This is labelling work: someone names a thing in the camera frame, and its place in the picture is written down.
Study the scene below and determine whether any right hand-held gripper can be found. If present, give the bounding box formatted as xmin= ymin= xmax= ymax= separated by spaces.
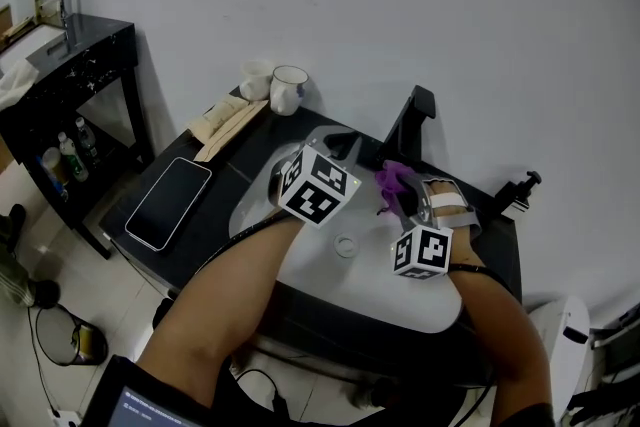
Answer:
xmin=384 ymin=177 xmax=484 ymax=281

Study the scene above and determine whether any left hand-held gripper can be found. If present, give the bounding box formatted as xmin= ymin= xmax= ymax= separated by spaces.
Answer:
xmin=269 ymin=125 xmax=364 ymax=229

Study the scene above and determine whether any purple cloth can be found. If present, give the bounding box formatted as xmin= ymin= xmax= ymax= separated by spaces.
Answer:
xmin=374 ymin=159 xmax=419 ymax=219

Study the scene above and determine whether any black faucet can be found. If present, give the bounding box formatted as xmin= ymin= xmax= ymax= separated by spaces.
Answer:
xmin=374 ymin=84 xmax=437 ymax=171

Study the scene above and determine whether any person's left forearm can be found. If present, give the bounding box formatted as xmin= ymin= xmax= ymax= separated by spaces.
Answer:
xmin=137 ymin=214 xmax=306 ymax=409

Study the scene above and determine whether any person's right forearm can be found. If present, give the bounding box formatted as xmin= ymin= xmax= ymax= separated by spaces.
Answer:
xmin=447 ymin=239 xmax=555 ymax=416

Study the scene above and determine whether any person's right hand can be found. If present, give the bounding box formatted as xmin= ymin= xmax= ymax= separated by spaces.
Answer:
xmin=427 ymin=182 xmax=471 ymax=221

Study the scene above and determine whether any white mug with blue print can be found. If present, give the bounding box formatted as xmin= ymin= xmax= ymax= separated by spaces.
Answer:
xmin=269 ymin=64 xmax=310 ymax=117

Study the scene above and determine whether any white sink drain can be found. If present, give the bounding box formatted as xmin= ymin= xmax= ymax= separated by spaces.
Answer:
xmin=333 ymin=233 xmax=360 ymax=259

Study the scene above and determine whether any large white sink basin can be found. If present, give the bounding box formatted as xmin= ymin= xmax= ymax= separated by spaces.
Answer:
xmin=228 ymin=124 xmax=464 ymax=335

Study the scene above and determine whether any plain white mug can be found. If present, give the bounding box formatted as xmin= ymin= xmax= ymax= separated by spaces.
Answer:
xmin=238 ymin=59 xmax=275 ymax=102

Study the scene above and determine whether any brown kraft paper sleeve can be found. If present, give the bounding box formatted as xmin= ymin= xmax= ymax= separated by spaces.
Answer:
xmin=192 ymin=100 xmax=271 ymax=164

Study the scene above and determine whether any black vanity cabinet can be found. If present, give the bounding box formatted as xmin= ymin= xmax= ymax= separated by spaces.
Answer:
xmin=98 ymin=87 xmax=524 ymax=389

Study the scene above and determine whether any beige packet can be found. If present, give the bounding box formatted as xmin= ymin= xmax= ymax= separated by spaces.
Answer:
xmin=187 ymin=95 xmax=251 ymax=144

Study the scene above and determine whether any smartphone with dark screen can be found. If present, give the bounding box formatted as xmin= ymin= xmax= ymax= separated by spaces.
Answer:
xmin=124 ymin=156 xmax=214 ymax=252

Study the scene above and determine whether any person's black shirt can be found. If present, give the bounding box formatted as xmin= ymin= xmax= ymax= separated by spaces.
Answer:
xmin=134 ymin=354 xmax=556 ymax=427

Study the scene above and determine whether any grey metal rack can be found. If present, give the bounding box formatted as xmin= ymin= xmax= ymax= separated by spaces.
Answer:
xmin=589 ymin=299 xmax=640 ymax=386

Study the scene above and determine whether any clear bottle with dark label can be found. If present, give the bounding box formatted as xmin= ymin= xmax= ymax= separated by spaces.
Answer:
xmin=74 ymin=116 xmax=101 ymax=166

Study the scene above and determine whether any black marble-top stand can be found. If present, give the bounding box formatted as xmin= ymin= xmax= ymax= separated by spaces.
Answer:
xmin=0 ymin=13 xmax=156 ymax=261

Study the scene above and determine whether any clear bottle with green label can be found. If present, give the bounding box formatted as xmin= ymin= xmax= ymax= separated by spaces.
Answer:
xmin=57 ymin=131 xmax=90 ymax=183

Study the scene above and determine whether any jar with yellow contents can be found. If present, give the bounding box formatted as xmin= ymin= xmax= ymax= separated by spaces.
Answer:
xmin=42 ymin=147 xmax=71 ymax=189

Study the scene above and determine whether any blue tube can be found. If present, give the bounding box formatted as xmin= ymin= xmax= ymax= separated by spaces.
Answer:
xmin=35 ymin=157 xmax=69 ymax=201

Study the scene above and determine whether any small white rectangular basin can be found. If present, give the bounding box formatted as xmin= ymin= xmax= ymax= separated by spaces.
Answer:
xmin=0 ymin=23 xmax=69 ymax=76

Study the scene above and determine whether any white towel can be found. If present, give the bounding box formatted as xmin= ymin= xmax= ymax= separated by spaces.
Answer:
xmin=0 ymin=58 xmax=40 ymax=111

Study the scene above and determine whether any black laptop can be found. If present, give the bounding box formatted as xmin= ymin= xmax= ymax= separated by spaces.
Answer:
xmin=82 ymin=354 xmax=211 ymax=427

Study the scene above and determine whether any right hand-held gripper cable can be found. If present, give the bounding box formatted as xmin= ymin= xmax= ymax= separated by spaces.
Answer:
xmin=449 ymin=264 xmax=522 ymax=299

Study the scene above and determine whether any hand-held gripper cable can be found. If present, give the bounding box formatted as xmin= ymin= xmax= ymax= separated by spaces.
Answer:
xmin=192 ymin=212 xmax=284 ymax=279
xmin=449 ymin=264 xmax=522 ymax=299

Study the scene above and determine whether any black clamp mount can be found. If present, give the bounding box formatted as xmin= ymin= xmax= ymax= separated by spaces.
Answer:
xmin=492 ymin=169 xmax=544 ymax=216

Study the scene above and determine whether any left hand-held gripper cable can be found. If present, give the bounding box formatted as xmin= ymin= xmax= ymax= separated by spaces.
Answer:
xmin=192 ymin=212 xmax=284 ymax=279

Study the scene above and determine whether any black wire waste bin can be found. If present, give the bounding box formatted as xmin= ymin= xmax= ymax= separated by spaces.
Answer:
xmin=34 ymin=303 xmax=109 ymax=367

